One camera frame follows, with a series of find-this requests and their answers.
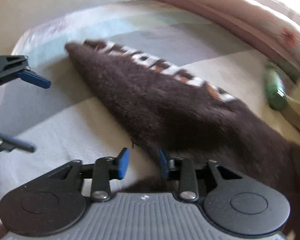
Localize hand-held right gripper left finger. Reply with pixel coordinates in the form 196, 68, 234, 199
54, 147, 130, 203

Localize green bottle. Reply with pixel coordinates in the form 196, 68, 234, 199
264, 60, 288, 110

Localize pink folded quilt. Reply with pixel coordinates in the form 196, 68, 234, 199
146, 0, 300, 83

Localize striped pastel bed sheet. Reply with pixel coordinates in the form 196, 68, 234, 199
0, 0, 300, 198

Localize brown fuzzy lettered sweater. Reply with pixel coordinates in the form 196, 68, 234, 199
65, 39, 300, 240

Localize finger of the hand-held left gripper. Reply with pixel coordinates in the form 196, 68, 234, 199
0, 131, 36, 160
0, 55, 52, 90

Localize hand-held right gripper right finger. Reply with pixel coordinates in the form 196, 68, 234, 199
159, 150, 243, 202

